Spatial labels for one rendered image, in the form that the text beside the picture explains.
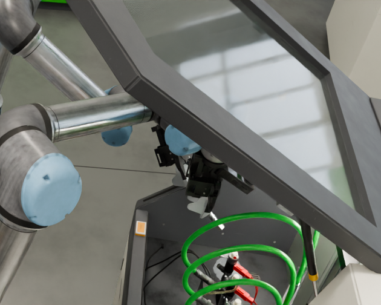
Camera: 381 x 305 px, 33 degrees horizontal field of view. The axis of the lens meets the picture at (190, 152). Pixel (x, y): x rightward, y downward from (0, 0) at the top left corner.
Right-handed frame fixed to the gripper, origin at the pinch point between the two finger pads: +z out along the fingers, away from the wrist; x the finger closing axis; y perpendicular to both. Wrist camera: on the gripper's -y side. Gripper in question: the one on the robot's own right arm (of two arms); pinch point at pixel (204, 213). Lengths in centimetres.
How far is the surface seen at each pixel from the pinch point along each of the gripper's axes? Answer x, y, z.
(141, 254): -10.6, 12.1, 30.9
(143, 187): -144, 3, 126
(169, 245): -27, 1, 43
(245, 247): 18.0, -7.4, -8.8
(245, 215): 10.0, -7.2, -11.3
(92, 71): -248, 44, 126
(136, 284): 0.7, 12.7, 30.9
